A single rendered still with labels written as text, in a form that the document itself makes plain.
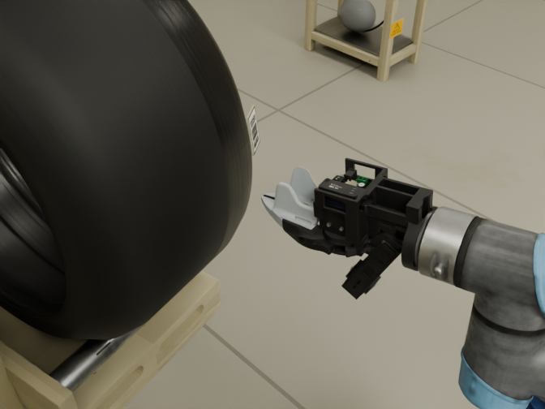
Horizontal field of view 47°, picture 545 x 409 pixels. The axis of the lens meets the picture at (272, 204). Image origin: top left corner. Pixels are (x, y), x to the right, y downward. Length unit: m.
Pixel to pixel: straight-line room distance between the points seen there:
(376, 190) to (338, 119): 2.57
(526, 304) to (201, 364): 1.59
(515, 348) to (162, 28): 0.52
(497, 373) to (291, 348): 1.52
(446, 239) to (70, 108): 0.40
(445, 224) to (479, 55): 3.41
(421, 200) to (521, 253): 0.11
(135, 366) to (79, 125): 0.51
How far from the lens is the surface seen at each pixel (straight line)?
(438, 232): 0.63
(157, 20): 0.78
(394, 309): 2.29
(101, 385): 1.05
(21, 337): 1.24
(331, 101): 3.38
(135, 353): 1.08
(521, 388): 0.69
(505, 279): 0.62
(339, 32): 3.81
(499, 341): 0.65
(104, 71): 0.71
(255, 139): 0.88
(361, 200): 0.65
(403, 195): 0.65
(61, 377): 1.01
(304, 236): 0.70
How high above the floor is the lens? 1.71
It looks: 40 degrees down
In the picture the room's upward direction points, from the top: straight up
